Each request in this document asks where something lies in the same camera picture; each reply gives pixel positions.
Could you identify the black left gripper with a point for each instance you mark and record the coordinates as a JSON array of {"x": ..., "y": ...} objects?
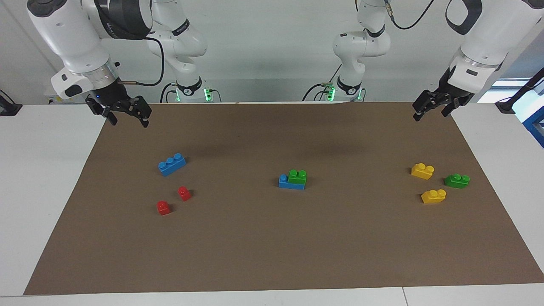
[{"x": 444, "y": 95}]

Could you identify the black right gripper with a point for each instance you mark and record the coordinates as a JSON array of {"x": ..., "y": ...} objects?
[{"x": 114, "y": 100}]

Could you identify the green two-stud toy block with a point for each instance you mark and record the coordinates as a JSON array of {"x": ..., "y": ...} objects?
[
  {"x": 457, "y": 181},
  {"x": 297, "y": 177}
]

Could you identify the blue three-stud toy block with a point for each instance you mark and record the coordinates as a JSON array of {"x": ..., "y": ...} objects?
[
  {"x": 172, "y": 165},
  {"x": 285, "y": 183}
]

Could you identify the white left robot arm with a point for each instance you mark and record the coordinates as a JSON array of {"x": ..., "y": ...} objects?
[{"x": 484, "y": 38}]

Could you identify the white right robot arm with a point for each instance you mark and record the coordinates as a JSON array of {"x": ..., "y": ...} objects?
[{"x": 72, "y": 34}]

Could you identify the yellow two-stud toy block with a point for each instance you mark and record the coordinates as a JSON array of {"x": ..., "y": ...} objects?
[
  {"x": 433, "y": 196},
  {"x": 422, "y": 171}
]

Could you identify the small red toy block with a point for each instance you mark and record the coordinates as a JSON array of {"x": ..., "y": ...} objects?
[
  {"x": 184, "y": 194},
  {"x": 163, "y": 208}
]

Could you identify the black table clamp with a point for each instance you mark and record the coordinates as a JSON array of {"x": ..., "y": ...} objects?
[{"x": 8, "y": 108}]

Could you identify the brown table mat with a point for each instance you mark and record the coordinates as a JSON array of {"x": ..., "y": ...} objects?
[{"x": 272, "y": 238}]

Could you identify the blue metal frame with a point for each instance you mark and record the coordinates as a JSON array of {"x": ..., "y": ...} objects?
[{"x": 536, "y": 123}]

